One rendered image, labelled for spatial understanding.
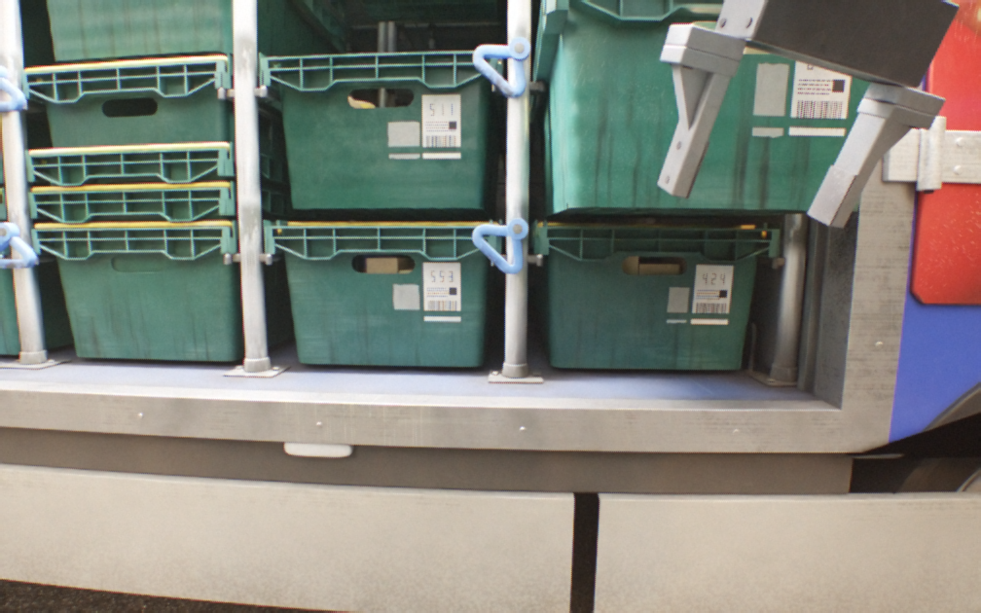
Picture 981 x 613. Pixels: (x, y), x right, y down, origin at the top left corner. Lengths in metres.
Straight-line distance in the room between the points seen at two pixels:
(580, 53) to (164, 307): 0.82
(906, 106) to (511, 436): 0.54
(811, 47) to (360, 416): 0.63
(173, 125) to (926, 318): 1.21
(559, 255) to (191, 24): 0.75
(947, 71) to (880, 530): 0.64
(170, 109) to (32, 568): 0.81
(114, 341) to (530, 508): 0.82
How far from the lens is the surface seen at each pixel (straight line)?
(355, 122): 0.88
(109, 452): 0.98
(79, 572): 1.10
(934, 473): 1.10
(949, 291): 0.87
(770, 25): 0.35
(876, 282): 0.81
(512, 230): 0.76
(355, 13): 3.13
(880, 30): 0.40
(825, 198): 0.45
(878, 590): 0.99
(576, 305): 0.83
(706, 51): 0.35
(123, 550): 1.02
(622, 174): 0.57
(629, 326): 0.85
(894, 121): 0.44
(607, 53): 0.58
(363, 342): 0.87
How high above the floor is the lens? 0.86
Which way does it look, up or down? 7 degrees down
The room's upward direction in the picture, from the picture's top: straight up
